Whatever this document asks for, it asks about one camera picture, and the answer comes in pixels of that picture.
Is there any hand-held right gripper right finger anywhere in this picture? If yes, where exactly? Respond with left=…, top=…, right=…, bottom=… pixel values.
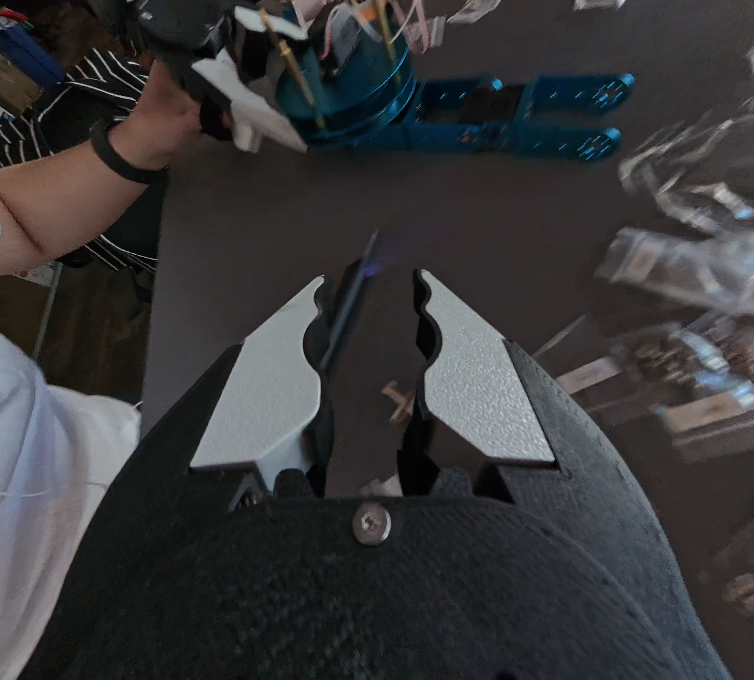
left=396, top=269, right=556, bottom=497

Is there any clear plastic wrap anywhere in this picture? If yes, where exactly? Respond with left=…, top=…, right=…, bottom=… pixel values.
left=613, top=0, right=754, bottom=236

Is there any blue toy robot arm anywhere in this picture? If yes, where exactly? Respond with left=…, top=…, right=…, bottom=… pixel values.
left=259, top=0, right=637, bottom=165

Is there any black white striped cloth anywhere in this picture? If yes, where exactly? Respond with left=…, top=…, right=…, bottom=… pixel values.
left=0, top=46, right=163, bottom=274

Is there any black electric screwdriver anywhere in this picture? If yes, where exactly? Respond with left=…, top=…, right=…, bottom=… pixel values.
left=318, top=229, right=381, bottom=374

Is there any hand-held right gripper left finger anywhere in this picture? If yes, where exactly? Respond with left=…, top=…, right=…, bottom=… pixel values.
left=190, top=275, right=337, bottom=498

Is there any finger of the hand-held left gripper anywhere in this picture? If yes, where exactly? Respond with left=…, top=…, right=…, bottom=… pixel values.
left=234, top=5, right=309, bottom=42
left=191, top=48, right=308, bottom=154

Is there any black wristband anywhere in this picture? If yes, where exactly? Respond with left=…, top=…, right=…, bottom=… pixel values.
left=88, top=115, right=170, bottom=185

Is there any person's left hand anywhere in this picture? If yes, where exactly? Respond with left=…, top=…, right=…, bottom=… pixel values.
left=121, top=60, right=205, bottom=170

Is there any blue bag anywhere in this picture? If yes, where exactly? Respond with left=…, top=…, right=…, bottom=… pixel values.
left=0, top=14, right=66, bottom=88

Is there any small tan paper scrap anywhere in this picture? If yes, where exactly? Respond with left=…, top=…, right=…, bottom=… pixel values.
left=380, top=379, right=416, bottom=427

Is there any person's left forearm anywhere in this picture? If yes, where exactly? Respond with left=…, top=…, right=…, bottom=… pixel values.
left=0, top=129, right=160, bottom=277

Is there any scattered cluster of screw bags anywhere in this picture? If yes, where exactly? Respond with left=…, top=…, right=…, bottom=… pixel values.
left=533, top=220, right=754, bottom=610

